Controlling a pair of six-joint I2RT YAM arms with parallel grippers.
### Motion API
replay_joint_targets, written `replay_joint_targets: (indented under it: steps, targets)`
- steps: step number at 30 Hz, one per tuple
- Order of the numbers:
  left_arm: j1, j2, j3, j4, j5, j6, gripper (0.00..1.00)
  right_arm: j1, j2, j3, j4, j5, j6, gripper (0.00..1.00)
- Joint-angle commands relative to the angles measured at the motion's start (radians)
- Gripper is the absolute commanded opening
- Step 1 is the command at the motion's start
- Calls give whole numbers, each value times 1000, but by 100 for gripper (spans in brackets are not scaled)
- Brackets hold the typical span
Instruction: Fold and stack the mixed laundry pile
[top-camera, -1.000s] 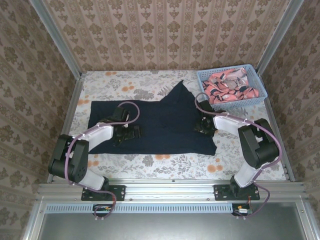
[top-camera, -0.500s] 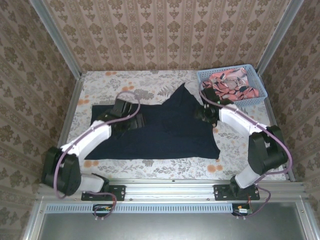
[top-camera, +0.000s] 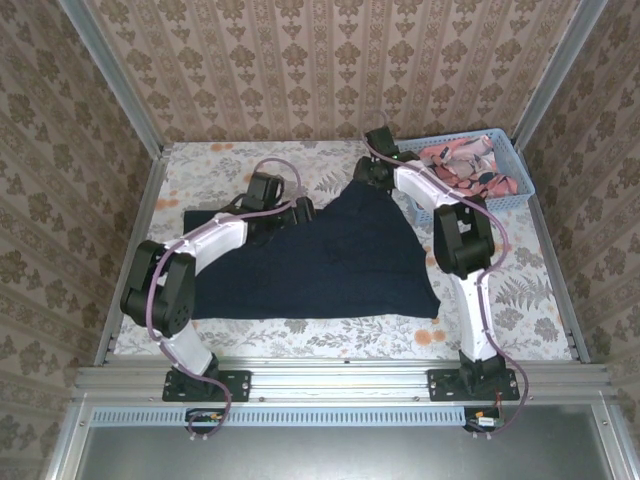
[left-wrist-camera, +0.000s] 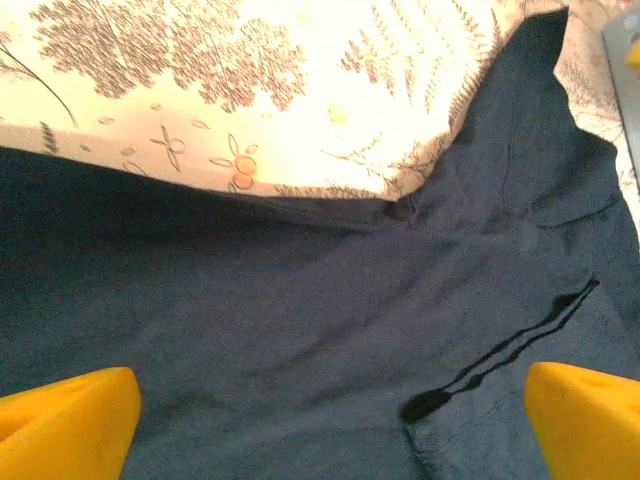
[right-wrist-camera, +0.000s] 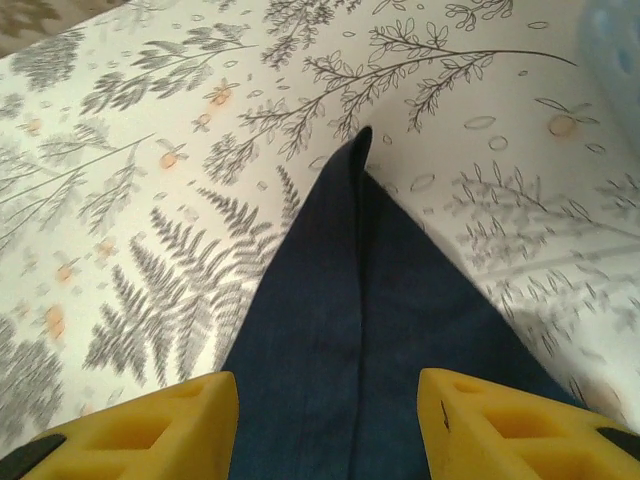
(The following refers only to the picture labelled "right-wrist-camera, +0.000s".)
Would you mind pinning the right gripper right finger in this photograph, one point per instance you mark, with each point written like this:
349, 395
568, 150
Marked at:
525, 440

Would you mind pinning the navy blue garment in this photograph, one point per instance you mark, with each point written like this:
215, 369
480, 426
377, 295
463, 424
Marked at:
340, 325

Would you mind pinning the light blue plastic basket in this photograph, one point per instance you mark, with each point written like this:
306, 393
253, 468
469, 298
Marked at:
615, 55

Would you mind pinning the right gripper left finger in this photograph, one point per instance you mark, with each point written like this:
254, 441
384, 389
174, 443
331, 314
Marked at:
150, 435

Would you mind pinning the floral patterned table cover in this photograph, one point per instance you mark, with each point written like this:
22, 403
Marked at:
150, 150

